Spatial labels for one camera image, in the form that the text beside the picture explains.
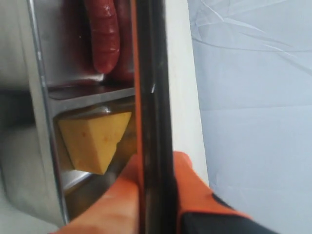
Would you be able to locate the blue-grey backdrop cloth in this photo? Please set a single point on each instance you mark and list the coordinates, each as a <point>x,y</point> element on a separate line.
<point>253,62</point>

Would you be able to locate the red toy sausage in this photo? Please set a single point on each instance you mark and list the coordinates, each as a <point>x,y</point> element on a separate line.
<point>105,36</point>

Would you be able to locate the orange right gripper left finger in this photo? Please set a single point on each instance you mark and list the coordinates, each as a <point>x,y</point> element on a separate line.
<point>116,212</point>

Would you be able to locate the dark transparent lunch box lid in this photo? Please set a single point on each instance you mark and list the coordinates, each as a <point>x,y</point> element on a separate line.
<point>154,117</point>

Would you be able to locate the yellow toy cheese wedge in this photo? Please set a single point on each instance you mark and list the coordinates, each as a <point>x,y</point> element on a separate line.
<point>91,141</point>

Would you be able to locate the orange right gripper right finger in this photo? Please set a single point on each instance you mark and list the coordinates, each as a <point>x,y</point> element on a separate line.
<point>200,211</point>

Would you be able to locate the steel two-compartment lunch box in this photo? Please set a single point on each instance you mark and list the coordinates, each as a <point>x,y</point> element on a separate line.
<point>67,85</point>

